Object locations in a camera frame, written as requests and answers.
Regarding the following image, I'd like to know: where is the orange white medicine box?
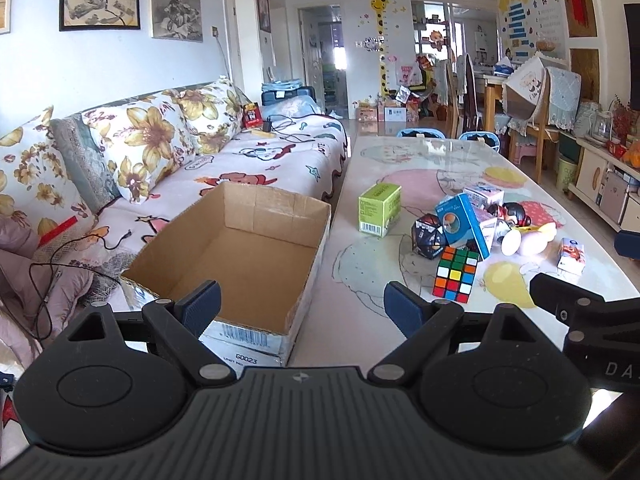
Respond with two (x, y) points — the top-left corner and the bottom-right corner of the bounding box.
(556, 237), (586, 274)

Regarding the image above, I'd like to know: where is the white round toy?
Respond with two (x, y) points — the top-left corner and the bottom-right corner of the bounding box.
(500, 229), (522, 257)

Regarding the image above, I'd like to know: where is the black-haired doll figure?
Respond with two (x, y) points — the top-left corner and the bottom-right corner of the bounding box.
(486, 202), (532, 228)

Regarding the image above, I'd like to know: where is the pink patterned toy box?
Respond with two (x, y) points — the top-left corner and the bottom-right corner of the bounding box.
(474, 207), (498, 250)

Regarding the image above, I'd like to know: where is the rubiks cube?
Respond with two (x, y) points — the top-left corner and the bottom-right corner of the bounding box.
(432, 247), (480, 304)

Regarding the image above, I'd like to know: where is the yellow toy plane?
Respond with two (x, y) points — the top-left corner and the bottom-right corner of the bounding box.
(513, 222), (558, 258)

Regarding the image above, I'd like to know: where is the blue book-shaped box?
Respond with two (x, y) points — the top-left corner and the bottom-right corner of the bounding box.
(435, 193), (491, 260)

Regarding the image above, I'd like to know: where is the open cardboard box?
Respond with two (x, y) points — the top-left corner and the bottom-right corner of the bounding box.
(122, 182), (331, 370)

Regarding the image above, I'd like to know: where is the white tv cabinet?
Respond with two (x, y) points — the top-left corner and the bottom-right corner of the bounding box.
(568, 139), (639, 233)

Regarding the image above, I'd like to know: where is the green medicine box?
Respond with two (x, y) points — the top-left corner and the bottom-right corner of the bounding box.
(358, 182), (401, 237)

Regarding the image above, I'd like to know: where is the green waste bin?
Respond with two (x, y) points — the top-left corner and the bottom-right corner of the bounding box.
(555, 156), (577, 192)

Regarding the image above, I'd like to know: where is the white pink barcode box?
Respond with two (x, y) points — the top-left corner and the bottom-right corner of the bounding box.
(463, 182), (504, 209)

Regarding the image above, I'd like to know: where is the pink jacket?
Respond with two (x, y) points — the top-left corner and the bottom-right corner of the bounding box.
(1, 217), (93, 367)

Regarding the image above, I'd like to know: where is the pink plastic stool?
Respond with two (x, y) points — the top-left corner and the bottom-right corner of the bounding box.
(509, 143), (537, 166)

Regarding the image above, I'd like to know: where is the grey green cushion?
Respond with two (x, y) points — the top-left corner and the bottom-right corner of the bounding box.
(50, 113), (120, 214)

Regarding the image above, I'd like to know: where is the floral cushion middle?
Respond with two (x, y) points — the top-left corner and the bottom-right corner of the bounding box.
(81, 92), (196, 204)

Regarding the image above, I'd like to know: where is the floral cushion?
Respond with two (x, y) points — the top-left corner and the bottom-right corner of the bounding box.
(81, 92), (196, 204)
(168, 76), (242, 155)
(1, 106), (96, 252)

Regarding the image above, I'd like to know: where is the blue plastic stool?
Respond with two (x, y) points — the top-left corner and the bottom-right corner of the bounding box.
(459, 131), (501, 153)

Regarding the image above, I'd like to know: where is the wooden chair with cover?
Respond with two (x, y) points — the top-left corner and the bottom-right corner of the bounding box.
(515, 52), (582, 183)

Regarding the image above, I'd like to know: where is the floral cushion near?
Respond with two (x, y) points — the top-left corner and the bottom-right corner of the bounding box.
(1, 106), (96, 252)

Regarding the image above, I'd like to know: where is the sofa with cartoon cover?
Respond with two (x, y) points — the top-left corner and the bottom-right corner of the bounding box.
(35, 114), (348, 308)

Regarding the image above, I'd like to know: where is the floral cushion far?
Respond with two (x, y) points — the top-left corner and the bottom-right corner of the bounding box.
(168, 76), (242, 155)

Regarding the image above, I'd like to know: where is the red snack box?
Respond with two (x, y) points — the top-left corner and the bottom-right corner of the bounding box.
(242, 102), (264, 129)

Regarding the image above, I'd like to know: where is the tilted cardboard box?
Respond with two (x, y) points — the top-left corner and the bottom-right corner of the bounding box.
(502, 54), (546, 120)

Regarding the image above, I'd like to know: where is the grey portrait poster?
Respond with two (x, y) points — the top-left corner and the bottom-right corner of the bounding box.
(151, 0), (203, 42)

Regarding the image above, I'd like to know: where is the giraffe height chart sticker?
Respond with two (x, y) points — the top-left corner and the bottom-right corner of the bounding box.
(370, 0), (388, 98)

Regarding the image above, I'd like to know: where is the red framed picture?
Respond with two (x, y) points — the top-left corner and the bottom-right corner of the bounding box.
(256, 0), (271, 34)

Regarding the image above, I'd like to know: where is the black cable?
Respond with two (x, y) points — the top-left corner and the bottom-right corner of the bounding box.
(27, 228), (134, 342)

